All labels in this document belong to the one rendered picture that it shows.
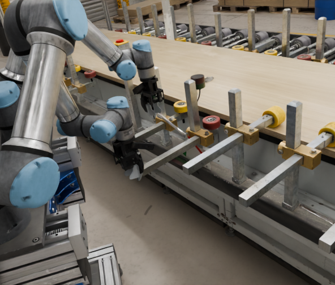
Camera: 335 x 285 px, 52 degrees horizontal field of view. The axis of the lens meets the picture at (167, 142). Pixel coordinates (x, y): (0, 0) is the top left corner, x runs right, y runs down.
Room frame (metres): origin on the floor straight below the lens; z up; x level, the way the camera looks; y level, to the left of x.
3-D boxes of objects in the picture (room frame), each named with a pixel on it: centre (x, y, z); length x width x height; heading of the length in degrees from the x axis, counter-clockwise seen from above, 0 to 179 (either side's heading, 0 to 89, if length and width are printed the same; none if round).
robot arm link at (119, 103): (1.14, 0.15, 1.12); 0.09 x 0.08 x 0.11; 157
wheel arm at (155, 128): (1.51, 0.06, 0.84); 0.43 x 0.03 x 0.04; 125
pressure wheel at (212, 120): (1.40, -0.21, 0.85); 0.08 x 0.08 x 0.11
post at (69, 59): (2.42, 0.57, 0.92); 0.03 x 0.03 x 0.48; 35
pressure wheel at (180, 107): (1.62, -0.10, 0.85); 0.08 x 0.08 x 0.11
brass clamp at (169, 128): (1.58, -0.01, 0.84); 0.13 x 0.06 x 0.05; 35
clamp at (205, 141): (1.38, -0.15, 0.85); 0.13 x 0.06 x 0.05; 35
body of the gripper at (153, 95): (1.45, 0.03, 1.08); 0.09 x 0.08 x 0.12; 34
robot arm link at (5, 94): (1.23, 0.56, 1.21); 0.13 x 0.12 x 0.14; 11
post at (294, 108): (0.98, -0.42, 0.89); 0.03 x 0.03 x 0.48; 35
